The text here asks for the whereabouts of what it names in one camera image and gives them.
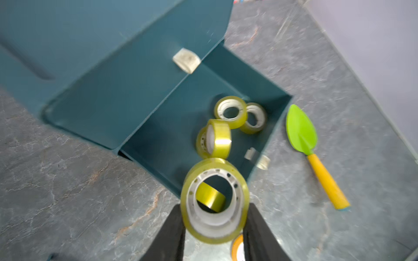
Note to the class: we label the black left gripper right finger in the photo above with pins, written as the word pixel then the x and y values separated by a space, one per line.
pixel 260 244

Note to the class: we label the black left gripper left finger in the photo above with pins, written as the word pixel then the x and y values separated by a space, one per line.
pixel 169 243

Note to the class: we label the yellow-green tape roll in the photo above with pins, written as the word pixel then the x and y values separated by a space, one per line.
pixel 229 102
pixel 256 119
pixel 210 197
pixel 214 140
pixel 214 228

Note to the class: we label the teal drawer cabinet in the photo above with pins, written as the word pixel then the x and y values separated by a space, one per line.
pixel 139 78

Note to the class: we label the orange tape roll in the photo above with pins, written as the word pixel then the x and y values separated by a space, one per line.
pixel 237 249

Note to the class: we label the green toy shovel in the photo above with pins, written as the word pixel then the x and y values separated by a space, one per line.
pixel 302 136

